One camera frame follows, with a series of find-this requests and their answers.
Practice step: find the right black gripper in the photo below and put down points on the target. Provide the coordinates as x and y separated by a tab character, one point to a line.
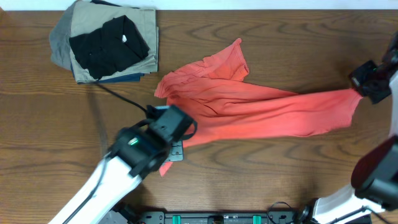
365	83

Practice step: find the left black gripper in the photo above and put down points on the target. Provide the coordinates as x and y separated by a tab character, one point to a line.
175	150

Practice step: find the red t-shirt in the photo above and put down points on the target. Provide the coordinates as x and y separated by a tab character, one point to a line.
213	92

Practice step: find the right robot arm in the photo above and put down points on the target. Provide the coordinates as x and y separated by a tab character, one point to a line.
373	187

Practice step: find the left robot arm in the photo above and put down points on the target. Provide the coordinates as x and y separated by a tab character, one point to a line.
137	151

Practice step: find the navy folded garment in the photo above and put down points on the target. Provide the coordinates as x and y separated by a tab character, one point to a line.
135	77

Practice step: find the black folded garment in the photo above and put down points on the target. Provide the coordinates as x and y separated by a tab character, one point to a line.
114	47

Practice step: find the beige folded garment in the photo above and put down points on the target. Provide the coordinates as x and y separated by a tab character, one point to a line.
89	16

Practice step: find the grey folded garment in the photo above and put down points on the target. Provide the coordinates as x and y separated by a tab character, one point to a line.
59	39

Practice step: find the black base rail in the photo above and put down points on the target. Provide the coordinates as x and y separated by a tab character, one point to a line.
283	217

